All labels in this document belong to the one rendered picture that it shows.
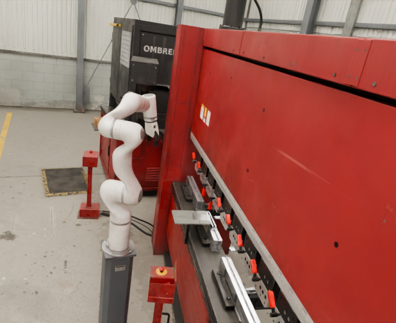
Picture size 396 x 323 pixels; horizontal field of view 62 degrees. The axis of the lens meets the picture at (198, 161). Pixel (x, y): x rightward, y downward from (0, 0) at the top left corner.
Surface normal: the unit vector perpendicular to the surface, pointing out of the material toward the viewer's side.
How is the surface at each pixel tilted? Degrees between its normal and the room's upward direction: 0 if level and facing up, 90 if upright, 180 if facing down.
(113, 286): 90
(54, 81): 90
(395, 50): 90
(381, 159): 90
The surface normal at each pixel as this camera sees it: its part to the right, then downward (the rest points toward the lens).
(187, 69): 0.21, 0.38
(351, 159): -0.97, -0.06
